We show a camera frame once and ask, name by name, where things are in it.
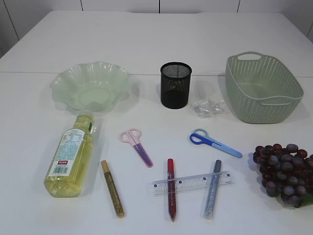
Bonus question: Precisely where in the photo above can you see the gold glitter pen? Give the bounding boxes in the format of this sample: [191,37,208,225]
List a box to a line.
[101,160,125,218]

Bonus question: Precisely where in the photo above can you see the green woven plastic basket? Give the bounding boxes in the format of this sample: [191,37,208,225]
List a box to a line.
[225,51,304,124]

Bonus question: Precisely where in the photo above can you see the clear plastic ruler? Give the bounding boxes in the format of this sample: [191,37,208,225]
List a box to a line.
[146,171,234,195]

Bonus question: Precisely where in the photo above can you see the purple grape bunch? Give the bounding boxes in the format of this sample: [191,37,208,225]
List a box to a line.
[252,143,313,208]

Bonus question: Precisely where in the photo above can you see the black mesh pen holder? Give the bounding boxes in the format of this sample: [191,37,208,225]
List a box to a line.
[160,62,192,109]

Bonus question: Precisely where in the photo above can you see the clear plastic sheet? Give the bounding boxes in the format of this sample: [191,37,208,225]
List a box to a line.
[189,98,226,118]

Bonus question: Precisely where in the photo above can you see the yellow tea drink bottle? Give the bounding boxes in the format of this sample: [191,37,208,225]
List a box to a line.
[44,111,94,198]

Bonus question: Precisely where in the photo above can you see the pink purple scissors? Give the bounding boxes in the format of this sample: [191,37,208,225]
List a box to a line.
[119,128,153,168]

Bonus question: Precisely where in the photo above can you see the silver blue glitter pen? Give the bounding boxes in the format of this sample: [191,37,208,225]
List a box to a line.
[203,160,222,219]

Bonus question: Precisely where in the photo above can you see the red glitter pen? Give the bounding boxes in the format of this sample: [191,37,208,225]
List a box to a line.
[167,159,177,221]

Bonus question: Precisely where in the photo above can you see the blue scissors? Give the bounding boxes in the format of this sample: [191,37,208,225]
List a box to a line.
[189,128,243,158]

